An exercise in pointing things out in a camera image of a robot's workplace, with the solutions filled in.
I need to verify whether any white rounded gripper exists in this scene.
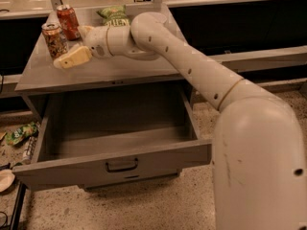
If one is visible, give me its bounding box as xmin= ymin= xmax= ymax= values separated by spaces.
xmin=54 ymin=25 xmax=132 ymax=69

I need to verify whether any orange patterned drink can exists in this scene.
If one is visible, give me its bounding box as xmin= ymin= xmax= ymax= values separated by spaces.
xmin=41 ymin=22 xmax=68 ymax=59

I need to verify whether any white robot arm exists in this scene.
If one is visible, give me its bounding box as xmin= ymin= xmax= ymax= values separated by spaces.
xmin=54 ymin=12 xmax=307 ymax=230

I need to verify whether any red soda can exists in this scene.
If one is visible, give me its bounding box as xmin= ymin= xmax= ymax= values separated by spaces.
xmin=57 ymin=5 xmax=80 ymax=40

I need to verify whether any grey drawer cabinet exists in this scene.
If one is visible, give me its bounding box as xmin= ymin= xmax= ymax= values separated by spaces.
xmin=14 ymin=3 xmax=200 ymax=123

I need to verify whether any open grey top drawer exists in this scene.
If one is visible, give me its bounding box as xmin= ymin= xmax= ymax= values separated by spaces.
xmin=13 ymin=81 xmax=211 ymax=191

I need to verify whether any green chip bag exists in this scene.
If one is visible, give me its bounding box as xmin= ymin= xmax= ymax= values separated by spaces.
xmin=97 ymin=5 xmax=130 ymax=27

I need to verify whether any white bowl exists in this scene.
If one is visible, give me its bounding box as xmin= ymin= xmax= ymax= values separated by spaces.
xmin=151 ymin=12 xmax=167 ymax=24

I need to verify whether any green snack bag on floor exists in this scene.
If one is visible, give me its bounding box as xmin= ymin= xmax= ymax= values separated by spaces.
xmin=5 ymin=122 xmax=38 ymax=146

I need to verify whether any white packet on floor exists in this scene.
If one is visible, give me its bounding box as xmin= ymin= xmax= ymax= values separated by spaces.
xmin=22 ymin=136 xmax=37 ymax=164

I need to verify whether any beige plate on floor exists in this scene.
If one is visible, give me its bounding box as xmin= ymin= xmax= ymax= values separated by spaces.
xmin=0 ymin=169 xmax=15 ymax=193

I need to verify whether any black drawer handle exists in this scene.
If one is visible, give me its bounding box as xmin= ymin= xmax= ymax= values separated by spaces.
xmin=105 ymin=158 xmax=138 ymax=173

